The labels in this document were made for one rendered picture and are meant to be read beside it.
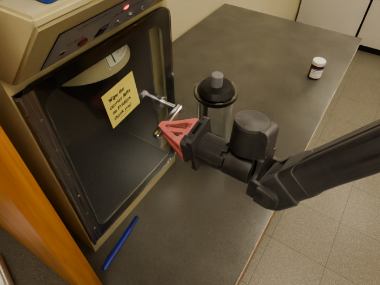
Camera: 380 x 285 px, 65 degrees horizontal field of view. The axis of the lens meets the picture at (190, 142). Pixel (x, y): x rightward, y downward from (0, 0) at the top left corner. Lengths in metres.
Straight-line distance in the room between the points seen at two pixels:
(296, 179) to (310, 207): 1.55
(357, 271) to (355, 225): 0.28
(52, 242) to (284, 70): 1.05
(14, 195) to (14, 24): 0.17
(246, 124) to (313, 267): 1.43
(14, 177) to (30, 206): 0.05
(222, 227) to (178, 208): 0.12
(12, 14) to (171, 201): 0.60
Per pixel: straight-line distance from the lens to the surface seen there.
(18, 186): 0.36
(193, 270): 0.71
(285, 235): 1.87
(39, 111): 0.43
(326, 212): 2.03
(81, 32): 0.35
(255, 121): 0.48
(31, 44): 0.30
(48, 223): 0.42
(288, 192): 0.49
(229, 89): 0.72
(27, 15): 0.28
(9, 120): 0.48
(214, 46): 1.37
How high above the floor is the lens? 1.61
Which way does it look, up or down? 47 degrees down
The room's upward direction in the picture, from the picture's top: straight up
